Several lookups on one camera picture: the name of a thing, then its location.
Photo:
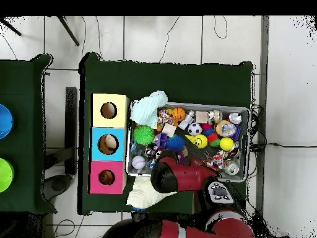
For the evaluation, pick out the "mint green cloth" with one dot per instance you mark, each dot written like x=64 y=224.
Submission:
x=147 y=109

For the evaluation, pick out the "cream yellow cloth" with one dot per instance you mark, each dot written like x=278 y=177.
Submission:
x=142 y=195

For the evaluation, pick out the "brown plush teddy bear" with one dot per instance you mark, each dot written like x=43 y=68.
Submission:
x=107 y=177

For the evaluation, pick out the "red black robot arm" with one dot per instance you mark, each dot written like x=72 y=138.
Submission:
x=188 y=176

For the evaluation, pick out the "wooden box with three holes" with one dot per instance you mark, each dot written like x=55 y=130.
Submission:
x=109 y=121

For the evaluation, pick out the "shallow clear mesh bin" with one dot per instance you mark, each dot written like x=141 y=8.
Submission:
x=244 y=129

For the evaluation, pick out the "green spiky ball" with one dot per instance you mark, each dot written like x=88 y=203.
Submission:
x=143 y=135

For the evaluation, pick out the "orange toy basketball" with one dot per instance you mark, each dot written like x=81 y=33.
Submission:
x=178 y=114

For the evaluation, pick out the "black white soccer ball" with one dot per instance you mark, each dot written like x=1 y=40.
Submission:
x=195 y=129

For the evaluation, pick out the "white baseball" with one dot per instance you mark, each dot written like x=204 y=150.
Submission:
x=138 y=162

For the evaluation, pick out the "large yellow ball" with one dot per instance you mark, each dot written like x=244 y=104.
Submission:
x=200 y=141

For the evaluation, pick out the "plain wooden block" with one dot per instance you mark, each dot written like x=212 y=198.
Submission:
x=202 y=117

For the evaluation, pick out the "small yellow ball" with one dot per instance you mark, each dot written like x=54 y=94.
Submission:
x=226 y=143

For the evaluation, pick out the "black tripod leg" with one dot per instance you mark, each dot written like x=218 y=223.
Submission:
x=68 y=31
x=11 y=29

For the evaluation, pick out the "dark green side table cloth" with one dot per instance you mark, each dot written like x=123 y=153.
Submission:
x=22 y=86

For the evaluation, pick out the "blue bowl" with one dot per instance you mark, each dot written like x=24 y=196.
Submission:
x=5 y=121

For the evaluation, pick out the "bright green bowl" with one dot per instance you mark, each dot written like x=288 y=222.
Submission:
x=5 y=174

